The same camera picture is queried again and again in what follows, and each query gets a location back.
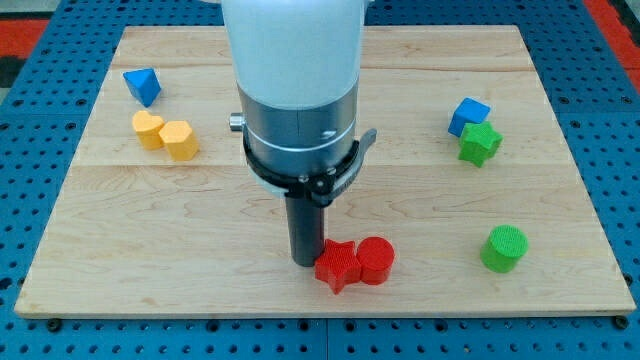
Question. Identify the blue cube block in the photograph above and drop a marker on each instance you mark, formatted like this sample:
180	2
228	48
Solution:
469	110

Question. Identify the blue triangular block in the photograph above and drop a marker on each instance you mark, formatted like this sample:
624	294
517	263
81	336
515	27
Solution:
143	85

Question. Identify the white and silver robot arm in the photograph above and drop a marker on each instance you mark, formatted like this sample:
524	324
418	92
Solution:
297	65

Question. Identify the red cylinder block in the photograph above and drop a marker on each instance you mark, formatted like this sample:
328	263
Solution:
376	256

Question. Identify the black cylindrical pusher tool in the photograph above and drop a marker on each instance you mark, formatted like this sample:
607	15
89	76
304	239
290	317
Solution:
306	230

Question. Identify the red star block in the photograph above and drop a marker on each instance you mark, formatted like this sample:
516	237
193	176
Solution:
338	265

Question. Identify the green cylinder block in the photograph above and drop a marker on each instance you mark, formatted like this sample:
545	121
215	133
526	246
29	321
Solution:
504	247

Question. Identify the green star block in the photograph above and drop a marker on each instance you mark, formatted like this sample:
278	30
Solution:
478	143

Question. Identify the yellow hexagon block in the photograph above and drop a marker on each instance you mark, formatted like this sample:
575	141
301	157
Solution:
179	140

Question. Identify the yellow heart block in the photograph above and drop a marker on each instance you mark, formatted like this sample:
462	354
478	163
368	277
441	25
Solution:
147	128

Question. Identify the light wooden board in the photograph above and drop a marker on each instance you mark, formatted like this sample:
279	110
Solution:
135	234

